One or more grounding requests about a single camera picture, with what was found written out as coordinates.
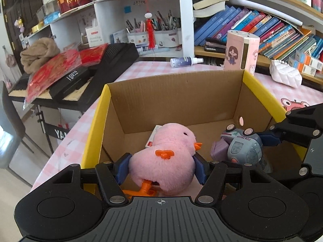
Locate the row of colourful books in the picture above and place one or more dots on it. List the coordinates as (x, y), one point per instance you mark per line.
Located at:
(227, 22)

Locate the white red card box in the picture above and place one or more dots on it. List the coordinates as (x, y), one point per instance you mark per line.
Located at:
(151, 141)

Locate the white floral pen holder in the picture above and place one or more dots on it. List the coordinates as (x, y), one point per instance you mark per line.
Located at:
(167, 37)
(140, 39)

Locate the wooden bookshelf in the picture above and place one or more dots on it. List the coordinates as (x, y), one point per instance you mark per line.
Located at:
(263, 61)

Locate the gold box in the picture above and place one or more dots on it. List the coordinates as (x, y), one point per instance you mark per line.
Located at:
(39, 27)

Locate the white quilted small purse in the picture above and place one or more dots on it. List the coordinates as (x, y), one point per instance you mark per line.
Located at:
(285, 74)

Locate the large red paper packet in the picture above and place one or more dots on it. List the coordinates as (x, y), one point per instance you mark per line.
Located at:
(50, 75)

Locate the white shelf unit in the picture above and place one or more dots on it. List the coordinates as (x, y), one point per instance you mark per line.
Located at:
(185, 17)

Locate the black electronic keyboard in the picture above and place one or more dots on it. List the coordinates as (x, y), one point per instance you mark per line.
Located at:
(17, 88)

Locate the blue sticky note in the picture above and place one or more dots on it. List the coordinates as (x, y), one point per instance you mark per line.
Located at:
(128, 9)

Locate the orange white carton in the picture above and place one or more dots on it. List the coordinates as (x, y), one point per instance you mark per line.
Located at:
(306, 61)

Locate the grey chair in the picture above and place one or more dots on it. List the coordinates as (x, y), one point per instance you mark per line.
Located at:
(12, 131)

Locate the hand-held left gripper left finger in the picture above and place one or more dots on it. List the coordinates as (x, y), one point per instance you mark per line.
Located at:
(125, 165)

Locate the blue grey toy truck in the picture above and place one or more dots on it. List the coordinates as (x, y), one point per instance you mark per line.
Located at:
(242, 148)

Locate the clear plastic box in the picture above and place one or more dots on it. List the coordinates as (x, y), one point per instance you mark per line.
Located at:
(48, 8)

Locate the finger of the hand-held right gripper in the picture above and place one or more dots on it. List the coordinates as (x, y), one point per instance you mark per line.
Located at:
(268, 138)
(304, 169)

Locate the blue white small box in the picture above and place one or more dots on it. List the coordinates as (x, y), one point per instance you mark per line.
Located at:
(118, 36)

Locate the brown bundled cloth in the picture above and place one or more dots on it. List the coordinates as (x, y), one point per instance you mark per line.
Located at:
(39, 54)

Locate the black keyboard stand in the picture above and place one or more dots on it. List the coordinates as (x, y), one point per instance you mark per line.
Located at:
(54, 131)

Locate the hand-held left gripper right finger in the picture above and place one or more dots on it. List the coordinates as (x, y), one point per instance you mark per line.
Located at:
(200, 169)

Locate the black keyboard piano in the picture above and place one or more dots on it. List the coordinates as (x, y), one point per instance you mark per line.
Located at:
(113, 60)

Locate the small red paper packet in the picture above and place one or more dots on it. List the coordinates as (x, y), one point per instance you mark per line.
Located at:
(92, 53)

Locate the pink cartoon girl container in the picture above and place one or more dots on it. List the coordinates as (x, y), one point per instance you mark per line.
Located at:
(237, 53)

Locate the blue packet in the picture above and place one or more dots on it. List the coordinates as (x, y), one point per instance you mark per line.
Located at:
(51, 17)

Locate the dark blue spray bottle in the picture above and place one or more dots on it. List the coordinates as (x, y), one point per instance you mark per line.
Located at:
(181, 62)

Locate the pink wind-up chick toy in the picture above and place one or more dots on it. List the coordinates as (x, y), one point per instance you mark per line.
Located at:
(176, 174)

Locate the black small case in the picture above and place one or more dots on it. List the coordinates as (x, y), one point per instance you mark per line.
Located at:
(214, 45)

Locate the yellow cardboard box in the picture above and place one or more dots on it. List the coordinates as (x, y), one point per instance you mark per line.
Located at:
(176, 100)

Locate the white sign card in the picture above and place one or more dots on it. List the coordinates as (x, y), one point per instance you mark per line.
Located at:
(93, 36)

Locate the black long box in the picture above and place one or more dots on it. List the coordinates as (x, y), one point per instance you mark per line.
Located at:
(72, 79)

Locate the red tassel ornament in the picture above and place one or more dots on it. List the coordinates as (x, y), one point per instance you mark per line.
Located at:
(151, 34)

